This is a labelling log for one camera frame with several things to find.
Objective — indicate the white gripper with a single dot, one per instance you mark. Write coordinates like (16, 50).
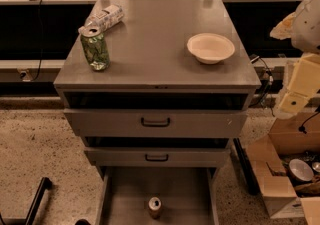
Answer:
(307, 25)

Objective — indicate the orange soda can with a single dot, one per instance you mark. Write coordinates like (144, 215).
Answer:
(155, 207)

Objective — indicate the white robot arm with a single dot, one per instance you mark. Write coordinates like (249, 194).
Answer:
(302, 27)

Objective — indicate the grey metal drawer cabinet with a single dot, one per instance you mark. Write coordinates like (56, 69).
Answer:
(152, 69)

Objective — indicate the top grey drawer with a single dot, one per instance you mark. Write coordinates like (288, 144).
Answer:
(155, 123)

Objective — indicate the open bottom grey drawer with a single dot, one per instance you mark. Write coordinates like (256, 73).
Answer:
(187, 196)

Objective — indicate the green soda can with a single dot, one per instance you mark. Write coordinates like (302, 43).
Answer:
(94, 47)

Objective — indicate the middle grey drawer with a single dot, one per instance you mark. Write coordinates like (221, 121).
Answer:
(156, 157)

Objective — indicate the brown cardboard box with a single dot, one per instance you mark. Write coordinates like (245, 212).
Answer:
(284, 195)

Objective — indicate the white bowl in box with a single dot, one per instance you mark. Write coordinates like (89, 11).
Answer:
(300, 170)

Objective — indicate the white paper bowl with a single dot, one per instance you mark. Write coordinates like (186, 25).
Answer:
(210, 48)

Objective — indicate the black bar beside cabinet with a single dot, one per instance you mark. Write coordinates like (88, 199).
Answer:
(250, 178)

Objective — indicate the clear plastic water bottle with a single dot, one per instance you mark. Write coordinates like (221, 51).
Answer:
(106, 18)

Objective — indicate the black metal stand leg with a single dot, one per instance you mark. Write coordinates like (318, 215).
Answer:
(44, 185)

